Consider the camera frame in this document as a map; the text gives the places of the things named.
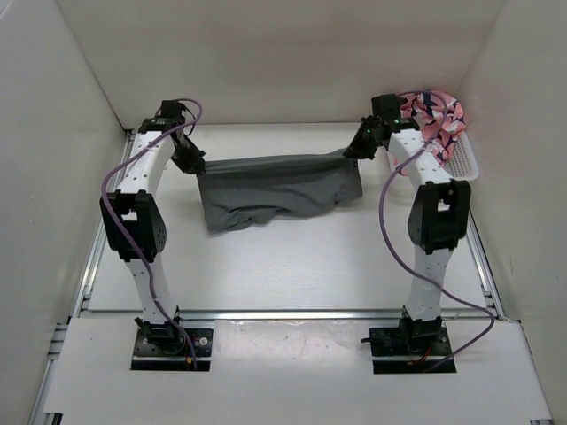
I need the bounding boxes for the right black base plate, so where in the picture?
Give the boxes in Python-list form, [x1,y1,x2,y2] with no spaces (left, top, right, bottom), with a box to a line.
[361,320,457,375]

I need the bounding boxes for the white plastic basket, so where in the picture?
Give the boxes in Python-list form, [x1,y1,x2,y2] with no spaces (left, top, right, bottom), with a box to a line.
[384,132,481,182]

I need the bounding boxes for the grey shorts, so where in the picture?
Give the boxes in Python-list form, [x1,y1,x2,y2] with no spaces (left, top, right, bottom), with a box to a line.
[198,150,363,233]

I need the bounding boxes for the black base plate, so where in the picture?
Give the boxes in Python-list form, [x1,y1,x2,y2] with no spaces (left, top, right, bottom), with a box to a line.
[361,320,457,375]
[130,318,214,372]

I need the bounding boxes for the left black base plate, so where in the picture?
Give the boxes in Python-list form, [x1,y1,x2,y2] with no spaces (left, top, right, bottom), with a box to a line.
[130,318,214,372]

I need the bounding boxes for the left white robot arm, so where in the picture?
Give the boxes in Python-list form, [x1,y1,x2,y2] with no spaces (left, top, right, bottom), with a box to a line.
[100,98,205,354]

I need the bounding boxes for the aluminium frame rail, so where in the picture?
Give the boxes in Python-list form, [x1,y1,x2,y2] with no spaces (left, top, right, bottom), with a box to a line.
[74,308,489,321]

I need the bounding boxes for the pink patterned shorts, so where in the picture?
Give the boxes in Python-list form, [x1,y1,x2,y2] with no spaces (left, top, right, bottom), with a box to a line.
[399,90,467,167]

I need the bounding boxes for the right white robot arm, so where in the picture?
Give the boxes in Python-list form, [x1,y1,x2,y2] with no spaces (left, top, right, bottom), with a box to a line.
[346,94,471,354]

